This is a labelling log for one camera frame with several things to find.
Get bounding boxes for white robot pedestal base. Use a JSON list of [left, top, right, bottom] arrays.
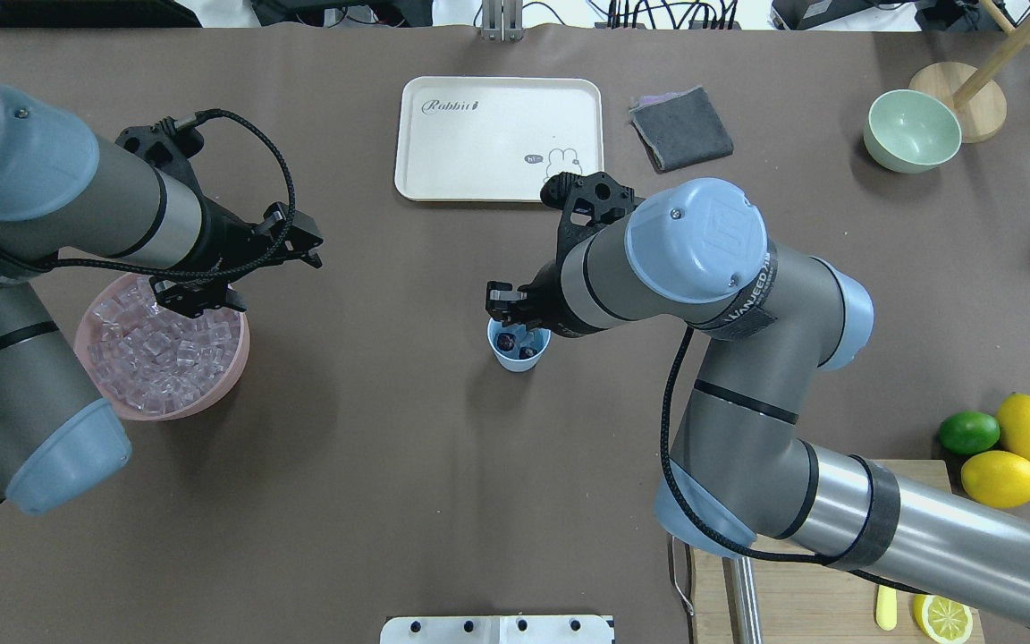
[[379, 614, 617, 643]]

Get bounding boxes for mint green bowl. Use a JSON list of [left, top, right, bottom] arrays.
[[863, 89, 962, 174]]

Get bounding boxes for dark red cherries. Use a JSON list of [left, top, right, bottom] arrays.
[[492, 333, 541, 361]]

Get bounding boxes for yellow lemon near board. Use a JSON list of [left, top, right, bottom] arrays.
[[960, 450, 1030, 509]]

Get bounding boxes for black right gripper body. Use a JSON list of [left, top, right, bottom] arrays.
[[511, 172, 641, 338]]

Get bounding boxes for cream rabbit tray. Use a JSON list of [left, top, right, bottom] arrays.
[[393, 76, 604, 201]]

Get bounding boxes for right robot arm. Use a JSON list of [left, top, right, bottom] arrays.
[[485, 172, 1030, 628]]

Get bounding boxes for green lime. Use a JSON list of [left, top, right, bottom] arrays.
[[937, 411, 1001, 456]]

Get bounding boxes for pink bowl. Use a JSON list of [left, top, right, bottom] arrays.
[[73, 274, 251, 421]]

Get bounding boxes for lemon half upper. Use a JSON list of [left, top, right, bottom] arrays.
[[911, 594, 975, 643]]

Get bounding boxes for pile of clear ice cubes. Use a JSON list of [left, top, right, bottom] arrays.
[[88, 283, 242, 416]]

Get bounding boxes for grey folded cloth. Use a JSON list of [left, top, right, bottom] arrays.
[[629, 84, 733, 173]]

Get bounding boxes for wooden cup tree stand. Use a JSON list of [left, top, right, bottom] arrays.
[[908, 1, 1030, 143]]

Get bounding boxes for aluminium frame post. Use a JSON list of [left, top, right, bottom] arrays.
[[479, 0, 524, 42]]

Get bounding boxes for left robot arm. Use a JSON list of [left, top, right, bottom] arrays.
[[0, 84, 323, 516]]

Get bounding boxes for steel muddler black tip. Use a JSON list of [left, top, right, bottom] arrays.
[[721, 557, 764, 643]]

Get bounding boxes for yellow plastic knife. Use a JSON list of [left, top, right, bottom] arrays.
[[874, 584, 898, 632]]

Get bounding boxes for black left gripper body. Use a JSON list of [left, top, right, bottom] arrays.
[[117, 114, 324, 318]]

